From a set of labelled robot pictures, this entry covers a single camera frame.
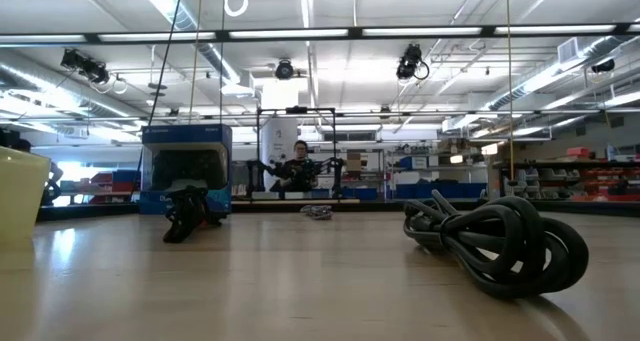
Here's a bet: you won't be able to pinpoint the round black ceiling camera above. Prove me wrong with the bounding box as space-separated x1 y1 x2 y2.
273 58 297 81

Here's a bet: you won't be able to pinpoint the black metal table frame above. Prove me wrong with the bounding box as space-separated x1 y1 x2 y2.
37 196 640 223

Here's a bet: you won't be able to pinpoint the thick black cable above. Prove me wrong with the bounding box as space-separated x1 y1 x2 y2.
402 188 591 303

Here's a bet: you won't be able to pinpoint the thin black cable orange tie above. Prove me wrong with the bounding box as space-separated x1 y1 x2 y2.
162 179 224 245

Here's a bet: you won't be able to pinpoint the shelf with blue bins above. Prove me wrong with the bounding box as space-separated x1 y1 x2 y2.
384 139 489 201

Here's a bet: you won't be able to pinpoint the shelf with red bins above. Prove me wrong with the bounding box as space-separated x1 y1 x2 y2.
492 145 640 205

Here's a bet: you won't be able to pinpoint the thin tan cord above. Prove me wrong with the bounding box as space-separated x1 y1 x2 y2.
187 0 204 127

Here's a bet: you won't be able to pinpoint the black ceiling camera with cable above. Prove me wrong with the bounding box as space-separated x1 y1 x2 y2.
395 42 431 82
59 47 129 95

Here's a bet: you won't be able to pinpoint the white cable ring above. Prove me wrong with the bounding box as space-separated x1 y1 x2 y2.
223 0 250 19

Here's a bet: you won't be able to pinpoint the yellow hanging cord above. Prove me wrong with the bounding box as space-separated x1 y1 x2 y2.
504 0 517 183

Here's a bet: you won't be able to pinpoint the blue cardboard box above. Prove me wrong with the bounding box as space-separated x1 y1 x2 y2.
139 124 234 216

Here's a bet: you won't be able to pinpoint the small black ceiling camera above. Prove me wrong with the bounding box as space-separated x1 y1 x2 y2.
590 57 617 75

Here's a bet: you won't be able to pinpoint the black beam with light strips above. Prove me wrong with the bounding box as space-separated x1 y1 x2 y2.
0 22 640 45

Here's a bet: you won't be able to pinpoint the black hanging cable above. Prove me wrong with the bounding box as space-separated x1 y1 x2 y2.
135 0 186 175

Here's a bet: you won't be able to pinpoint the white column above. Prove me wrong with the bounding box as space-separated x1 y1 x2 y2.
259 117 300 192

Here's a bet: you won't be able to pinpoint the grey braided cable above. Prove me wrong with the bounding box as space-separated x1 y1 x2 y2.
299 204 335 221

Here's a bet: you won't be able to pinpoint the yellow plastic bin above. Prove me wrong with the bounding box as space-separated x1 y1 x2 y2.
0 145 52 250

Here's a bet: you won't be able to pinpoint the black background robot rig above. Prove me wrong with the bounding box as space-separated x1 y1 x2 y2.
239 105 346 201

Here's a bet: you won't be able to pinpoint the person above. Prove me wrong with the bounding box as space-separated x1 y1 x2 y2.
269 139 321 193
10 137 65 208

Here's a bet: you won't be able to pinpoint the red and blue bins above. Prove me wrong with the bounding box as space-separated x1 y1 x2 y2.
58 169 142 206

